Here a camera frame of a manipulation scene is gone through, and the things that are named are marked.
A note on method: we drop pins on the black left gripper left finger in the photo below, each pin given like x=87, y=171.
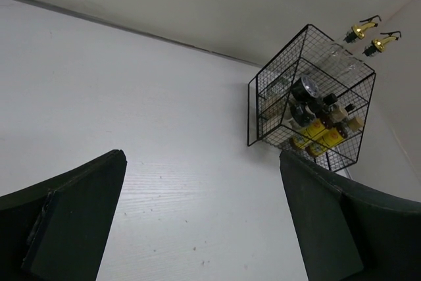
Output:
x=57, y=229

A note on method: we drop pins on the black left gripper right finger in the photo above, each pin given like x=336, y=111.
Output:
x=349, y=231

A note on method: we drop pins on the small yellow bottle cork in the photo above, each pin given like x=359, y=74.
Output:
x=333, y=137
x=311, y=133

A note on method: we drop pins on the black-lid beige spice jar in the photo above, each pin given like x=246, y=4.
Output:
x=339, y=113

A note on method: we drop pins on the black-cap white powder jar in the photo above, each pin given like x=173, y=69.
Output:
x=297, y=116

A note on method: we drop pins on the small black-cap back jar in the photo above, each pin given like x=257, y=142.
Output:
x=326, y=104

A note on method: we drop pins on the grey-lid white powder shaker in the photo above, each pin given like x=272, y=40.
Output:
x=305, y=89

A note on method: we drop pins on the clear glass bottle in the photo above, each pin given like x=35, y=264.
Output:
x=331, y=63

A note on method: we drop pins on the glass bottle with dark sauce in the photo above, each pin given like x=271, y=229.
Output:
x=353, y=63

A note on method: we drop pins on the black wire rack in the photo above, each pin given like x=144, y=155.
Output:
x=266, y=120

